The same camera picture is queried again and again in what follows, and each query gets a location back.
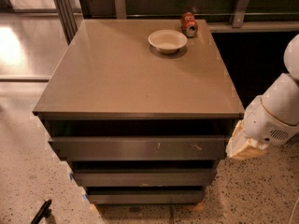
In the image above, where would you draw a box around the grey top drawer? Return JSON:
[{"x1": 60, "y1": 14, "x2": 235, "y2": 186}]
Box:
[{"x1": 50, "y1": 136, "x2": 228, "y2": 161}]

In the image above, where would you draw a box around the white bowl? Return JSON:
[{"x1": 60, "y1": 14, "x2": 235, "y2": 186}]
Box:
[{"x1": 148, "y1": 30, "x2": 188, "y2": 54}]

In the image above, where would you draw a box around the black object on floor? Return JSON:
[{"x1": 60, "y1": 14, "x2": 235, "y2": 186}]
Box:
[{"x1": 30, "y1": 199, "x2": 52, "y2": 224}]

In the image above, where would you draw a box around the grey drawer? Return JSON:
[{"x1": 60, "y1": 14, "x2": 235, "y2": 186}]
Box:
[
  {"x1": 88, "y1": 189, "x2": 204, "y2": 205},
  {"x1": 73, "y1": 169, "x2": 216, "y2": 187},
  {"x1": 50, "y1": 136, "x2": 228, "y2": 161}
]

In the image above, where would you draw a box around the orange soda can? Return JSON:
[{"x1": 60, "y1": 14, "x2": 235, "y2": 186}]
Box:
[{"x1": 181, "y1": 12, "x2": 198, "y2": 37}]

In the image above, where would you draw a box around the grey bottom drawer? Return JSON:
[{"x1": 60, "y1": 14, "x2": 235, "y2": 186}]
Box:
[{"x1": 88, "y1": 189, "x2": 204, "y2": 205}]

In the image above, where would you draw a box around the metal shelf bracket right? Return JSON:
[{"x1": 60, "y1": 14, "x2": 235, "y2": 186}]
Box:
[{"x1": 231, "y1": 0, "x2": 249, "y2": 28}]

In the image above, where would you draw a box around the metal shelf bracket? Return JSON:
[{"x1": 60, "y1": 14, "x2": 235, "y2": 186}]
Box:
[
  {"x1": 114, "y1": 0, "x2": 127, "y2": 20},
  {"x1": 231, "y1": 0, "x2": 249, "y2": 28}
]

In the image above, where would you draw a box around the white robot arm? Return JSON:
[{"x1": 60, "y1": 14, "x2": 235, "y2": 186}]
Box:
[{"x1": 226, "y1": 35, "x2": 299, "y2": 161}]

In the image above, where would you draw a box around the white cable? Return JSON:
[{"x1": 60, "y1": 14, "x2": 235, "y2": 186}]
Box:
[{"x1": 289, "y1": 198, "x2": 299, "y2": 224}]

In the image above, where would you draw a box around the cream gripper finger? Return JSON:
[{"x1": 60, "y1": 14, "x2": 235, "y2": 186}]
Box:
[
  {"x1": 230, "y1": 120, "x2": 246, "y2": 144},
  {"x1": 226, "y1": 135, "x2": 269, "y2": 161}
]

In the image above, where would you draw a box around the grey drawer cabinet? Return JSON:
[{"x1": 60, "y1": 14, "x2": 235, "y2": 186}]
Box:
[{"x1": 34, "y1": 20, "x2": 243, "y2": 197}]

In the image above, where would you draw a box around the metal shelf bracket left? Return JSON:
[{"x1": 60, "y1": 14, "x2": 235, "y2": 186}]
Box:
[{"x1": 114, "y1": 0, "x2": 127, "y2": 20}]

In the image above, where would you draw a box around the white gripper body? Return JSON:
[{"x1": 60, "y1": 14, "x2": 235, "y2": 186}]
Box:
[{"x1": 243, "y1": 95, "x2": 299, "y2": 145}]

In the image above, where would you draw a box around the metal frame post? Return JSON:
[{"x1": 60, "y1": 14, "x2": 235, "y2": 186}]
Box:
[{"x1": 53, "y1": 0, "x2": 78, "y2": 44}]

